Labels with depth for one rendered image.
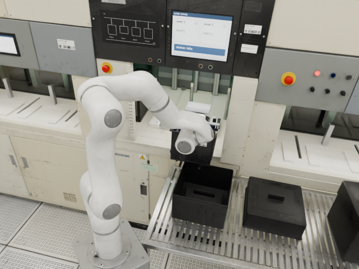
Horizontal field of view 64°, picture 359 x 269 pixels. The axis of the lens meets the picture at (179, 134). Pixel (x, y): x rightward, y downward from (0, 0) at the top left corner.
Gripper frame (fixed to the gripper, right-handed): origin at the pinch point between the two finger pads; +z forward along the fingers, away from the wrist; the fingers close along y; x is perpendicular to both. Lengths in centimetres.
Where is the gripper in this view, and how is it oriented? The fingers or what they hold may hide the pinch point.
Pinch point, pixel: (197, 111)
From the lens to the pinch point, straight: 145.5
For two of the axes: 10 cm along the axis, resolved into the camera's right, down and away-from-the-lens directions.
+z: 2.2, -5.4, 8.1
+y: 9.7, 1.7, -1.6
